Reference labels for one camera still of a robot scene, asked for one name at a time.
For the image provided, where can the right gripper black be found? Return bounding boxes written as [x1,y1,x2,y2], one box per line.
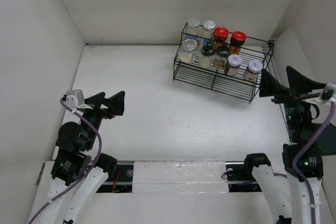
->
[259,65,328,142]

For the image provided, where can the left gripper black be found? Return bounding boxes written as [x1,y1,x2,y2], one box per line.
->
[79,89,125,148]

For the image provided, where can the red label spice jar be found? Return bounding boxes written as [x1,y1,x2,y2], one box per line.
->
[224,54,242,76]
[243,60,263,82]

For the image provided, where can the red lid sauce jar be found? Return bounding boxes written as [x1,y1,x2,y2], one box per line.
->
[213,27,229,50]
[229,31,247,55]

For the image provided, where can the black cap brown grinder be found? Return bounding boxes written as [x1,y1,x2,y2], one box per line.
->
[213,42,230,70]

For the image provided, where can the black cap white grinder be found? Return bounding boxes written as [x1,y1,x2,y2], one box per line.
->
[198,41,215,69]

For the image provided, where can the clear glass jar white powder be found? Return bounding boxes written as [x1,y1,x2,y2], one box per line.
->
[178,39,200,64]

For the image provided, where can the silver lid blue label shaker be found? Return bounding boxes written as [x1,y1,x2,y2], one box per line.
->
[199,20,216,47]

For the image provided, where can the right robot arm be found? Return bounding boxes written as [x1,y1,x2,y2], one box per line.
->
[243,66,335,223]

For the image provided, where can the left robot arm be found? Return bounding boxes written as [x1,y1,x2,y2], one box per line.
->
[29,89,125,223]

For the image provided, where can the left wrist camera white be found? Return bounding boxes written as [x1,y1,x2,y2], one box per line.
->
[65,89,93,110]

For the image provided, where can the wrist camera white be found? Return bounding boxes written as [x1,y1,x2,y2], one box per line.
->
[306,83,335,105]
[65,89,93,110]

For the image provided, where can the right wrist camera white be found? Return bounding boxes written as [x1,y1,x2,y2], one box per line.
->
[306,83,335,105]

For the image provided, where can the black wire rack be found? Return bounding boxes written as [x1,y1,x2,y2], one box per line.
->
[173,36,275,102]

